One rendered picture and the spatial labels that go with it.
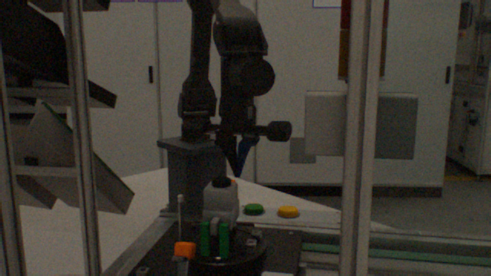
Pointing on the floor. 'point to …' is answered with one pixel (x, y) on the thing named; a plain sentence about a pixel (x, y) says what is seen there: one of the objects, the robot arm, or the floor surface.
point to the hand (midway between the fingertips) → (237, 158)
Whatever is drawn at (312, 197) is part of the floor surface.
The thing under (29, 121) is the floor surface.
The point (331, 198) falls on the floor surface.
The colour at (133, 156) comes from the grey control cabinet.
